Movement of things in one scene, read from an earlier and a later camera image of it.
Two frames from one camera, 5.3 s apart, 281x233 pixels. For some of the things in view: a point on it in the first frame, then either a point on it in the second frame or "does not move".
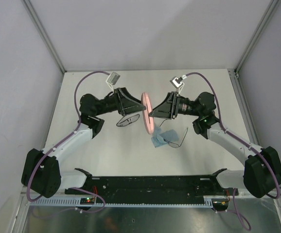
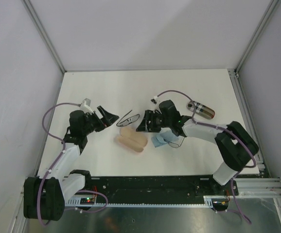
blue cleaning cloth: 159,139 does not move
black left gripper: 126,103 -> 107,121
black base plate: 151,188 does not move
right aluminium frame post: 273,6 does not move
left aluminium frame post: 28,6 does not move
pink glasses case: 149,120 -> 131,140
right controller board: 220,204 does not move
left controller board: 87,200 does not move
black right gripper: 167,108 -> 145,125
